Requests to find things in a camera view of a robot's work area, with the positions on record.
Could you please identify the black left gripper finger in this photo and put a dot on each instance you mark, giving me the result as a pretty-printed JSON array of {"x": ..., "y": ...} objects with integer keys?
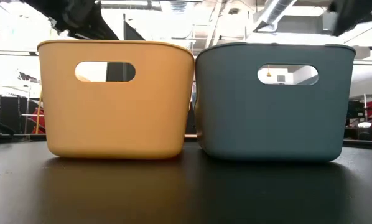
[{"x": 103, "y": 28}]

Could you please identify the yellow plastic bin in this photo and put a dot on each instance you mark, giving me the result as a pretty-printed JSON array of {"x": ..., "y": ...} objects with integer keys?
[{"x": 117, "y": 118}]

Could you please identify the black curtain partition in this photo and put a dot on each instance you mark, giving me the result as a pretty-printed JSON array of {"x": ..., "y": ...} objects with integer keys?
[{"x": 8, "y": 113}]

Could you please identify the blue plastic bin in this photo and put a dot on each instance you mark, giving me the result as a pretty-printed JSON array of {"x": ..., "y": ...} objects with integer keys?
[{"x": 267, "y": 124}]

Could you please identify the white-lidded black canister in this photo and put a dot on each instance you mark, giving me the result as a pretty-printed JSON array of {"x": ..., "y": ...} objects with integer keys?
[{"x": 364, "y": 130}]

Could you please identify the black frame post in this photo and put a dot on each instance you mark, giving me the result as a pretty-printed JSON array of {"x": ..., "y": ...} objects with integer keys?
[{"x": 131, "y": 32}]

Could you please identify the silver ceiling duct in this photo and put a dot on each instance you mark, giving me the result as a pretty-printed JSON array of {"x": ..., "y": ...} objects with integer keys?
[{"x": 274, "y": 12}]

